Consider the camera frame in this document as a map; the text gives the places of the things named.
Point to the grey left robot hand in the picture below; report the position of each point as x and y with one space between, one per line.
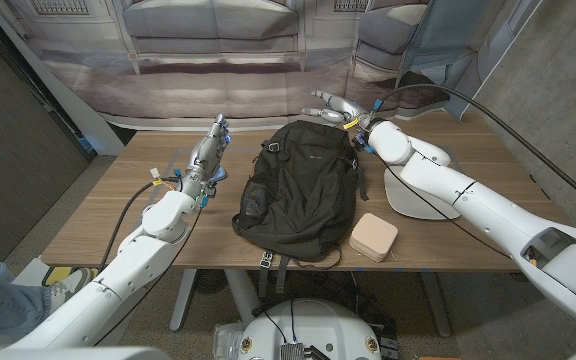
205 160

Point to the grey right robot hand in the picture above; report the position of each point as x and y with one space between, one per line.
343 110

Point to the black backpack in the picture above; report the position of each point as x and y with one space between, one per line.
308 190

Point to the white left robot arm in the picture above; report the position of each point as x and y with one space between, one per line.
128 270

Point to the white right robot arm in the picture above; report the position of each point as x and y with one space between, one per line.
493 215

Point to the white paper plate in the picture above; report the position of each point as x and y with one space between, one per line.
408 202

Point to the printed room backdrop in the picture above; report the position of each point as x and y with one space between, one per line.
218 75

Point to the round black floor fan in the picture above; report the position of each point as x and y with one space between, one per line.
210 281

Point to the white table leg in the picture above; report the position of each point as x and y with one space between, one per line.
183 300
243 295

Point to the clear plastic bag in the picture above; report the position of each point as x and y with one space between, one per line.
225 342

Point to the yellow black floor item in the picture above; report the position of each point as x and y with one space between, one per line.
58 275

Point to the dark wooden door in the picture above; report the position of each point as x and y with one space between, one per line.
13 150

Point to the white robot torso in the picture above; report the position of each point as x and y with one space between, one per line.
318 325

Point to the grey table leg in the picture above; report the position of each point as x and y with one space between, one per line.
435 305

